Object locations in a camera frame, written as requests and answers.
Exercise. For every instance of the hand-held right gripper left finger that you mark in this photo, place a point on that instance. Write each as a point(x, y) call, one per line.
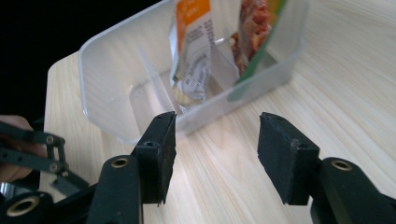
point(157, 161)

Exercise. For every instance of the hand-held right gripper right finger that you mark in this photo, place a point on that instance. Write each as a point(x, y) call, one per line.
point(286, 158)

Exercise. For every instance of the clear plastic container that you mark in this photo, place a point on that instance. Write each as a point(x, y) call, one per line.
point(109, 77)

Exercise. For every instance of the white orange snack packet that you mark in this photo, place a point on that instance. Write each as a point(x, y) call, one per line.
point(196, 46)

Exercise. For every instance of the green snack packet red food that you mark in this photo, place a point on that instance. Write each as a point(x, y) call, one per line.
point(253, 28)

